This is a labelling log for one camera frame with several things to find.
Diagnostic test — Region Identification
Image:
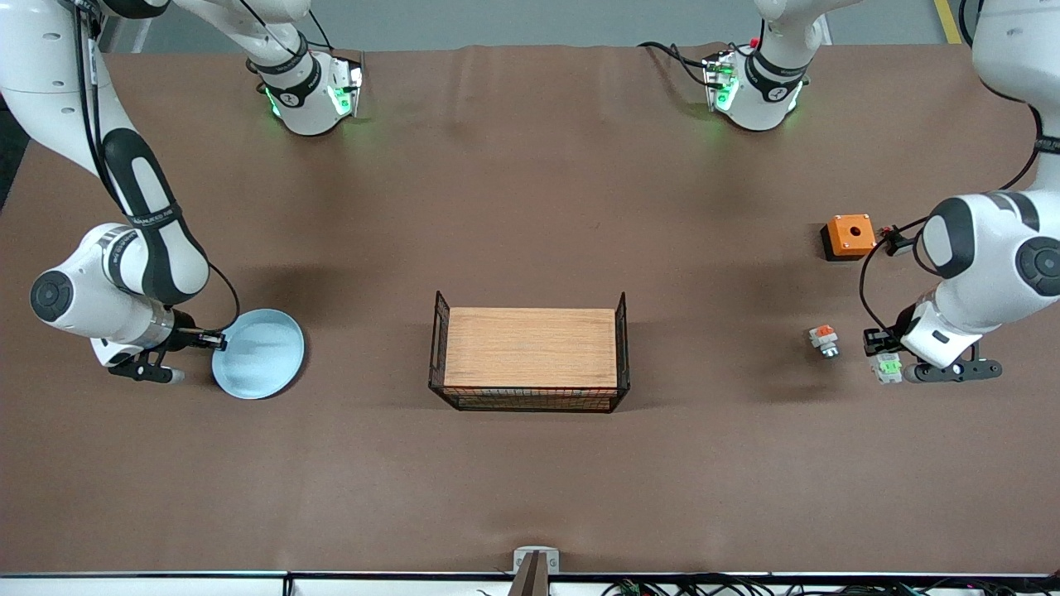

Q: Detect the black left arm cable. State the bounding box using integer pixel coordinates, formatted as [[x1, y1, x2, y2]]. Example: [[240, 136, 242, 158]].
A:
[[858, 91, 1046, 334]]

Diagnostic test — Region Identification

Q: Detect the black base cable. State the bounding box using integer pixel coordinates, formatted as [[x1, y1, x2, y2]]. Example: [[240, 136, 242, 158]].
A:
[[638, 40, 717, 90], [290, 7, 336, 52]]

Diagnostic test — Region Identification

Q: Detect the black push button head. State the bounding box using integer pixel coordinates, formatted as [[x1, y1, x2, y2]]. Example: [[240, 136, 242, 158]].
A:
[[879, 224, 922, 257]]

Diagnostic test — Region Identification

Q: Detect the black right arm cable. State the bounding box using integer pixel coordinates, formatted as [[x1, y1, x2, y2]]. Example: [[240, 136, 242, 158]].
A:
[[73, 0, 242, 336]]

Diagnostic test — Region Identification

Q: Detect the orange button box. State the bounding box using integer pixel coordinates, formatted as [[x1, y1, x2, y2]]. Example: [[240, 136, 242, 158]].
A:
[[820, 214, 878, 262]]

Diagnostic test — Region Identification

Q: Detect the wooden board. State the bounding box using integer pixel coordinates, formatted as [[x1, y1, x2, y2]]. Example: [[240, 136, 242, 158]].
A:
[[444, 308, 619, 390]]

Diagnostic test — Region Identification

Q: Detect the green-lit base connector panel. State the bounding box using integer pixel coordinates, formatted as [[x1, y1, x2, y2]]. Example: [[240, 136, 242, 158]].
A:
[[327, 51, 365, 118], [702, 50, 740, 113]]

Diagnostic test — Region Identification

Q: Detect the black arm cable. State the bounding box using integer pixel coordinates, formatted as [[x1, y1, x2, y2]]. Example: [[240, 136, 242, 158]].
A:
[[73, 0, 242, 336], [858, 91, 1046, 334]]

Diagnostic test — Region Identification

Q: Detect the black cable bundle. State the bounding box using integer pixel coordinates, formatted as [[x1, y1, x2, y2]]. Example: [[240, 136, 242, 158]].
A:
[[600, 574, 1060, 596]]

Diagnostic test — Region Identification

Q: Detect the black wire basket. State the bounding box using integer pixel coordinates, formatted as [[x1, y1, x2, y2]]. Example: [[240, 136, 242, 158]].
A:
[[428, 290, 632, 414]]

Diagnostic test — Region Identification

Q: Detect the white table edge rail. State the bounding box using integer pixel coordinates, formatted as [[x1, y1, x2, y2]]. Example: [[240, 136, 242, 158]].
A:
[[0, 570, 1060, 596]]

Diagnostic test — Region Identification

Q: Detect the brown table cover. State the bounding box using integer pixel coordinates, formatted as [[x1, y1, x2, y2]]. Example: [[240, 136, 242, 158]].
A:
[[0, 41, 1060, 576]]

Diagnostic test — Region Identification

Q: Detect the light blue round plate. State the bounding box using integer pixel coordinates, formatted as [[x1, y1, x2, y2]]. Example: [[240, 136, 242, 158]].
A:
[[211, 309, 306, 401]]

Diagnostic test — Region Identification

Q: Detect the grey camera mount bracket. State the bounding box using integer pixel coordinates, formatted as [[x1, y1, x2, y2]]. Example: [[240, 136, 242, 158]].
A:
[[513, 546, 561, 596]]

